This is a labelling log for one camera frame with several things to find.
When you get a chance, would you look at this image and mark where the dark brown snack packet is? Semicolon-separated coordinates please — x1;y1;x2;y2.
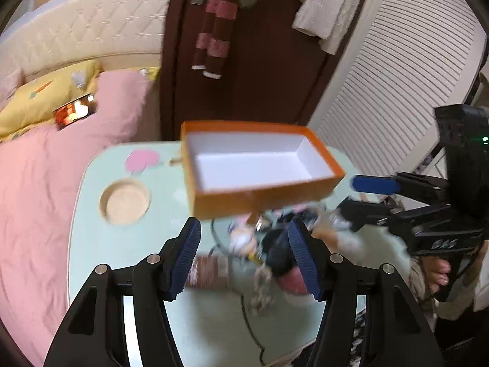
186;254;232;290

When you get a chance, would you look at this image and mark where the large yellow pillow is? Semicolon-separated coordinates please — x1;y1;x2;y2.
0;59;102;143

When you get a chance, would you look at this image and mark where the shiny orange packet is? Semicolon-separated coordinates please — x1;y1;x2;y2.
53;94;97;131

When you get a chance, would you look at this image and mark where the cream tufted bed headboard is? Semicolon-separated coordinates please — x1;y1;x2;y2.
0;0;173;82

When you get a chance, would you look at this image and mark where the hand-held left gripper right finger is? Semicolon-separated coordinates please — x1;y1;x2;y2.
287;218;446;367

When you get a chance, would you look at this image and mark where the striped brown pink scarf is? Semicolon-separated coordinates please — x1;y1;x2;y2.
190;0;244;82

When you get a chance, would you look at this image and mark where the pink pillow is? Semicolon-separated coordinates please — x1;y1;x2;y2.
0;67;26;101

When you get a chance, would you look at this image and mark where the cream toy dog figure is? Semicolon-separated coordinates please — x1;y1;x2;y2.
229;225;261;261

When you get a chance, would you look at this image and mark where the pink duvet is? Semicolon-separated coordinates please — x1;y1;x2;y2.
0;71;162;354

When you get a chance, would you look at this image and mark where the black case with red base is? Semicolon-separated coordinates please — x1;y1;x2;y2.
265;231;312;296

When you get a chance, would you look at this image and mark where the person's right hand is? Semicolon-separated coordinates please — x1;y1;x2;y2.
427;254;455;288

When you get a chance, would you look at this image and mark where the small keychain figure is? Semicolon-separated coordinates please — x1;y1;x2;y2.
250;267;276;311

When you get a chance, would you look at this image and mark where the dark brown door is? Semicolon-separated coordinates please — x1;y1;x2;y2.
160;0;376;143

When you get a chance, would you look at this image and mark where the white louvered closet door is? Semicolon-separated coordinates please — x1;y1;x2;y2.
306;0;487;185

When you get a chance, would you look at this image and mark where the black cable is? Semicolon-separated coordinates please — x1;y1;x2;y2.
211;218;269;367

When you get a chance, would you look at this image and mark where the orange cardboard box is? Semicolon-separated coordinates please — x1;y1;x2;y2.
179;120;347;221

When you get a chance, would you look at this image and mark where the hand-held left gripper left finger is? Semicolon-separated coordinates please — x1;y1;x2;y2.
44;217;202;367

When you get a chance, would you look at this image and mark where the small yellow pillow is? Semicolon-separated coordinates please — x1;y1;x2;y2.
137;67;162;82

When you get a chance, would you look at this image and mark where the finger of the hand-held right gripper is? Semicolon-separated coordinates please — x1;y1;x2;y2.
335;197;454;238
351;173;450;204

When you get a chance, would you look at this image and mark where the white knit sweater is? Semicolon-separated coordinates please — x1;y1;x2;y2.
274;0;377;56

